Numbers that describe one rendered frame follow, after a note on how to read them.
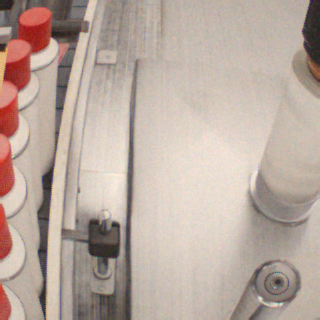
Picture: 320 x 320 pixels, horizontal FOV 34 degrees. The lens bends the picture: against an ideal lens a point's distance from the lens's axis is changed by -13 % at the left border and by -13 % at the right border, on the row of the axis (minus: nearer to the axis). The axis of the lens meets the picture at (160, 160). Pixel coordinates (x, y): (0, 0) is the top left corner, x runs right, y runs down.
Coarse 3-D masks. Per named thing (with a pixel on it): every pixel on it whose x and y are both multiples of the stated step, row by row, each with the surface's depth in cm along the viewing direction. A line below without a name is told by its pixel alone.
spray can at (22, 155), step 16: (16, 96) 38; (0, 112) 37; (16, 112) 38; (0, 128) 38; (16, 128) 39; (16, 144) 40; (16, 160) 40; (32, 176) 45; (32, 192) 46; (32, 208) 47; (32, 224) 48
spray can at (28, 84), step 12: (12, 48) 41; (24, 48) 41; (12, 60) 40; (24, 60) 40; (12, 72) 41; (24, 72) 41; (24, 84) 42; (36, 84) 44; (24, 96) 43; (36, 96) 44; (24, 108) 43; (36, 108) 45; (36, 120) 46; (36, 132) 47; (36, 144) 48; (36, 156) 49; (36, 168) 51; (36, 180) 52; (36, 192) 53; (36, 204) 54
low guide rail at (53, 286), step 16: (96, 0) 75; (80, 48) 67; (80, 64) 65; (64, 112) 60; (64, 128) 59; (64, 144) 57; (64, 160) 56; (64, 176) 55; (64, 192) 55; (48, 240) 50; (48, 256) 49; (48, 272) 48; (48, 288) 46; (48, 304) 45
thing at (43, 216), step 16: (80, 0) 81; (80, 16) 78; (80, 32) 75; (64, 64) 70; (64, 80) 68; (64, 96) 66; (48, 176) 59; (48, 192) 57; (48, 208) 56; (48, 224) 55
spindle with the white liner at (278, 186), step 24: (312, 0) 42; (312, 24) 42; (312, 48) 43; (312, 72) 46; (288, 96) 49; (312, 96) 45; (288, 120) 50; (312, 120) 47; (288, 144) 51; (312, 144) 49; (264, 168) 57; (288, 168) 53; (312, 168) 51; (264, 192) 58; (288, 192) 55; (312, 192) 55; (288, 216) 58
